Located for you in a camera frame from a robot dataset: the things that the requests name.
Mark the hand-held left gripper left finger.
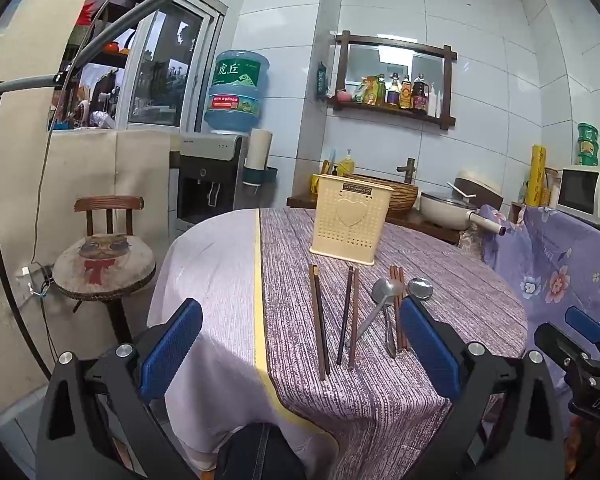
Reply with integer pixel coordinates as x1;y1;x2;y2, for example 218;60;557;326
36;298;204;480

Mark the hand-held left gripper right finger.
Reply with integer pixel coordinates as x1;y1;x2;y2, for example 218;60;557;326
399;298;567;480

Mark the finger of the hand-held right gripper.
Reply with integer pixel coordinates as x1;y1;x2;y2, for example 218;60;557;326
534;321;593;386
564;305;600;344

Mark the metal spoon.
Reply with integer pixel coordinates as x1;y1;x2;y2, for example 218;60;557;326
349;278;406;348
382;276;435;359

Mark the reddish brown chopstick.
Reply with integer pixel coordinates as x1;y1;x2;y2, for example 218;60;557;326
392;266;408;352
396;266;411;351
389;266;405;352

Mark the dark brown chopstick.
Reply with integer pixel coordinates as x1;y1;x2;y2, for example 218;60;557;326
348;269;361;372
336;266;355;365

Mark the cream perforated utensil holder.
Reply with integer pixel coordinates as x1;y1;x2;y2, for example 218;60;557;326
309;173;395;267

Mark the purple floral cloth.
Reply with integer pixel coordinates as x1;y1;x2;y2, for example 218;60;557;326
480;204;600;480

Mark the purple striped tablecloth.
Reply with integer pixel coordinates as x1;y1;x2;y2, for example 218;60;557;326
257;207;528;480

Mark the white table cover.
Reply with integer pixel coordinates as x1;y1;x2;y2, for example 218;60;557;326
147;208;333;476

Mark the cat print seat cushion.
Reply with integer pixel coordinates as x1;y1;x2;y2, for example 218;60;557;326
53;234;157;302

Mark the patterned cushion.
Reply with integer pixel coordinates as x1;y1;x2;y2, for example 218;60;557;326
457;222;487;262

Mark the white microwave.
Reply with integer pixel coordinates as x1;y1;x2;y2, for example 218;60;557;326
556;164;600;242

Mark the dark cloth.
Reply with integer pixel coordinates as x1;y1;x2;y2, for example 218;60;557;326
216;422;308;480

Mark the yellow roll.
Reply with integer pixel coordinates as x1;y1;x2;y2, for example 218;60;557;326
529;144;549;207

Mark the woven basket sink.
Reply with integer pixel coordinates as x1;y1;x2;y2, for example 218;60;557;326
342;174;420;212

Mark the wooden chair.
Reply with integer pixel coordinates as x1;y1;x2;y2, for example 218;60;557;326
52;196;157;343

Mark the white rice cooker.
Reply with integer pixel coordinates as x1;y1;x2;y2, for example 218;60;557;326
452;170;505;211

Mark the grey water dispenser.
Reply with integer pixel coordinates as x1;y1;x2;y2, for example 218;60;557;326
176;133;248;226

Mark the beige panel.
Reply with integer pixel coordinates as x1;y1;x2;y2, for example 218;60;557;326
47;129;174;273

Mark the wooden framed mirror shelf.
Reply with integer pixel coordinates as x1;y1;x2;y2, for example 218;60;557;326
328;30;458;132

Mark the dark soy sauce bottle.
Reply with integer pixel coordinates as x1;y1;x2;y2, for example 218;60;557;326
412;73;430;112

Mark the purple label bottle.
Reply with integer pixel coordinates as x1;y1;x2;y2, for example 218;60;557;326
386;72;402;108

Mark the blue water bottle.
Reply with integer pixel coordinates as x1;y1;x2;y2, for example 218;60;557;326
203;50;271;135

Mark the yellow green snack packet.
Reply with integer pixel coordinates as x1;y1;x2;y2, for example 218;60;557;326
354;77;375;106

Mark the cluttered shelf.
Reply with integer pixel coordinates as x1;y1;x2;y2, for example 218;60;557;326
50;0;137;132

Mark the sliding window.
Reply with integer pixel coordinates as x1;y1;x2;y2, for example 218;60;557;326
125;0;217;129

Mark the white pan with handle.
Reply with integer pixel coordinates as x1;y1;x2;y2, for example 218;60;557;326
419;191;507;236

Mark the power strip with cables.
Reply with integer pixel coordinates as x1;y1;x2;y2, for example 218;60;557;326
16;262;57;303

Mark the thin stand cable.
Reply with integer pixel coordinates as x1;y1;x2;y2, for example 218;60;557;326
30;0;148;268

